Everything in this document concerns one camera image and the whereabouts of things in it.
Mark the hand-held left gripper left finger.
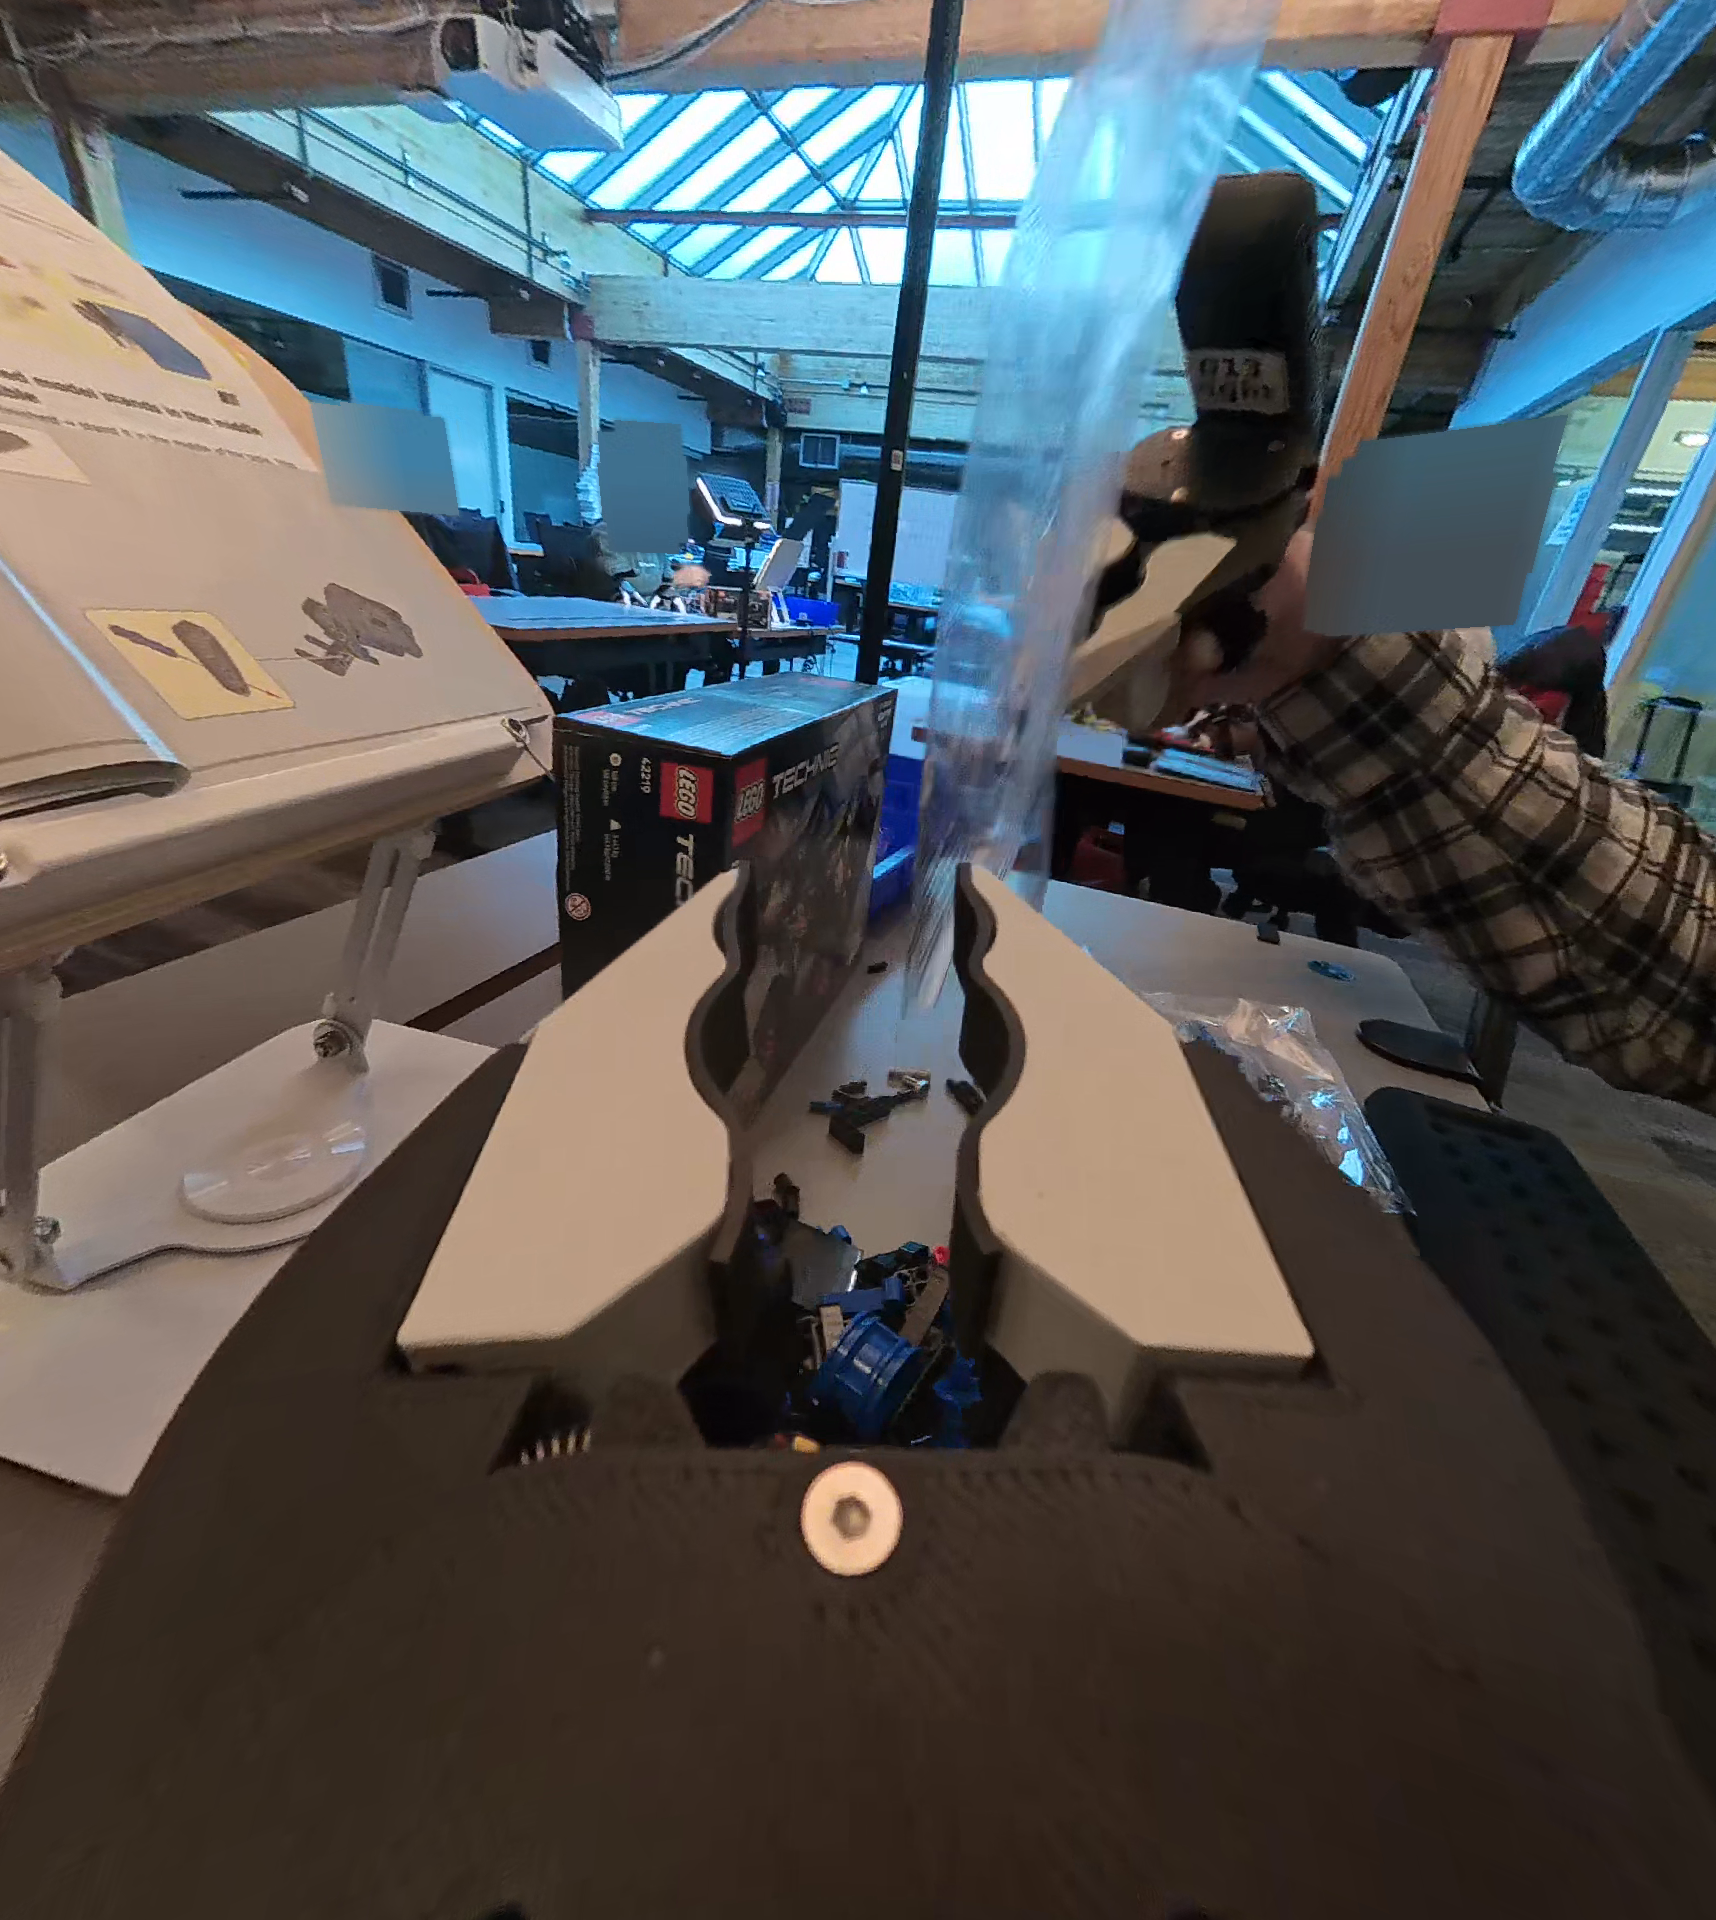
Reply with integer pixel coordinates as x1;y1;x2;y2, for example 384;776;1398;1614
395;866;755;1375

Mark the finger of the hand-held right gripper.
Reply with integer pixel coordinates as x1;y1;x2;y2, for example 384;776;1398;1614
1091;503;1151;621
1063;532;1246;708

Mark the black steel pole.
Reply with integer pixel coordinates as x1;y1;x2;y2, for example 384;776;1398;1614
853;0;968;691

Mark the silver ventilation duct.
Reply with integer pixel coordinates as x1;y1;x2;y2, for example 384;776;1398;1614
1510;0;1716;235

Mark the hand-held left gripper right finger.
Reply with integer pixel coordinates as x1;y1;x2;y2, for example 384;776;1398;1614
948;862;1318;1382

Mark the open instruction booklet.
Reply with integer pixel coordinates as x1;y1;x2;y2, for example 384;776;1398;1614
0;74;551;798

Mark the grey desk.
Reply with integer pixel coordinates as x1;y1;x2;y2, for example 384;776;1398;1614
0;841;1493;1892

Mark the wooden post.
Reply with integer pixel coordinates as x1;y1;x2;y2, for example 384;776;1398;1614
1313;31;1520;482

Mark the glass skylight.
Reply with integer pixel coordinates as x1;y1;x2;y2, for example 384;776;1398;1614
527;74;1377;289

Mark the small bag of red parts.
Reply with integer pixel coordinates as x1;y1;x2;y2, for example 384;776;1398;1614
1150;997;1415;1219

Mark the blue wheel hub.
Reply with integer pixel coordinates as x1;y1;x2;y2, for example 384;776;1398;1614
816;1312;949;1434

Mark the white stand base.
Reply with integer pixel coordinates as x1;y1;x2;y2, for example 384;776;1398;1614
0;1020;499;1502

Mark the printed toy set box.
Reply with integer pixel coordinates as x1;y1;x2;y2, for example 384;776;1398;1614
551;671;899;1121

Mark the white ceiling projector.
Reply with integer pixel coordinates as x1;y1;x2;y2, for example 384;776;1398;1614
434;13;630;156

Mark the blue plastic bin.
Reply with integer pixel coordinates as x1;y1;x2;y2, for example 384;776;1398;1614
872;751;949;921

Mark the dark perforated panel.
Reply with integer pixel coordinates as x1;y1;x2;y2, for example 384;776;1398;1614
1359;1087;1716;1920

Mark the clear bag of large parts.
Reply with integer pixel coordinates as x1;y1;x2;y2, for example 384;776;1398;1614
918;0;1280;1023

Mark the background work table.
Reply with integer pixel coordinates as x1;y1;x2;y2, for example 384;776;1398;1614
474;593;833;685

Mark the pile of loose building parts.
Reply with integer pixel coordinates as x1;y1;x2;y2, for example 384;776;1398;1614
714;1170;1026;1451

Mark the black oval pad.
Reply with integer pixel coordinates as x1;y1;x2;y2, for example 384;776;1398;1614
1355;1016;1486;1077

